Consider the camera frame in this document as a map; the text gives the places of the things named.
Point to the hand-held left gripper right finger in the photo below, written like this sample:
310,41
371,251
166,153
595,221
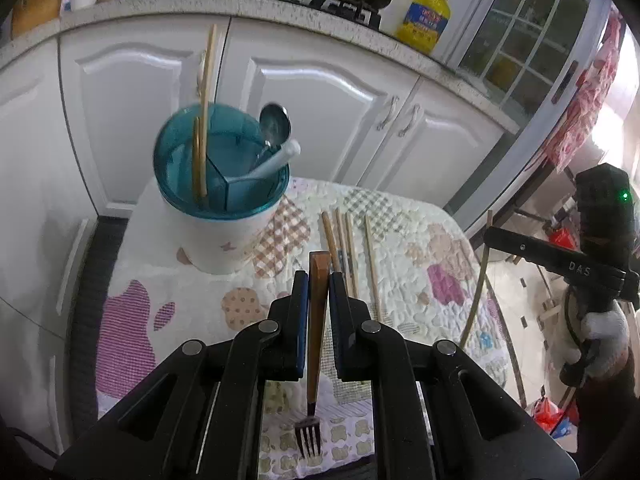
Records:
336,320

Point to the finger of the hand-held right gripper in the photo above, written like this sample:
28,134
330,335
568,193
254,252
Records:
515,246

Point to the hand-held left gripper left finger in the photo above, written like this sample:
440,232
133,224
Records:
301,320

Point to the white utensil holder teal rim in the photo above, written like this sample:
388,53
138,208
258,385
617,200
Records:
220,240

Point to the metal spoon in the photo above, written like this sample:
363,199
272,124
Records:
275,122

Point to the person's right forearm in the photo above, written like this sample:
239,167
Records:
602,420

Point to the person's right hand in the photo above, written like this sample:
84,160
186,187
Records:
607,335

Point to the patchwork quilted cloth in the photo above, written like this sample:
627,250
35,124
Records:
400,260

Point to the pink floral hanging cloth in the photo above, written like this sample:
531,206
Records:
585,95

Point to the red plastic bag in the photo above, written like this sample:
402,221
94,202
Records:
547,412

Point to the glass door cabinet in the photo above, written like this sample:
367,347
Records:
530,25

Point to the white kitchen base cabinet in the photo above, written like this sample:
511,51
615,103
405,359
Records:
300,100

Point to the yellow cooking oil bottle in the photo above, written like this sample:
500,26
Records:
425,20

